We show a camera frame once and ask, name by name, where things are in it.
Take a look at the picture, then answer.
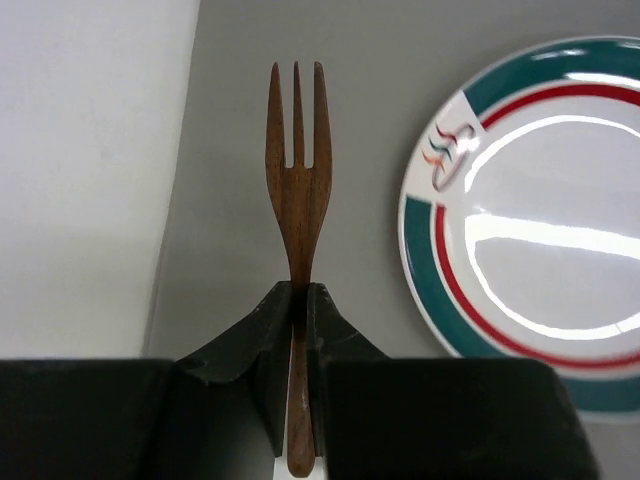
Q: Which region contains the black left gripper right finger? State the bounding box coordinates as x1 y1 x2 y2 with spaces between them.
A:
306 283 389 479

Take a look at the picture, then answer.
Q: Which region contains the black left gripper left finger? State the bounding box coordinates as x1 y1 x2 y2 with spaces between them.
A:
169 281 292 479

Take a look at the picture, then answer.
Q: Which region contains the grey cloth napkin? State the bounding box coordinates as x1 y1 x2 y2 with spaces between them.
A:
144 0 640 480

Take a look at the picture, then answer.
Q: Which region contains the brown wooden fork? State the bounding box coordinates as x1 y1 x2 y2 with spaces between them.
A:
265 61 332 478

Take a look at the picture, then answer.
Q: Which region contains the white plate green red rim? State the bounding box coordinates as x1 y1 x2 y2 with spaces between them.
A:
398 36 639 422

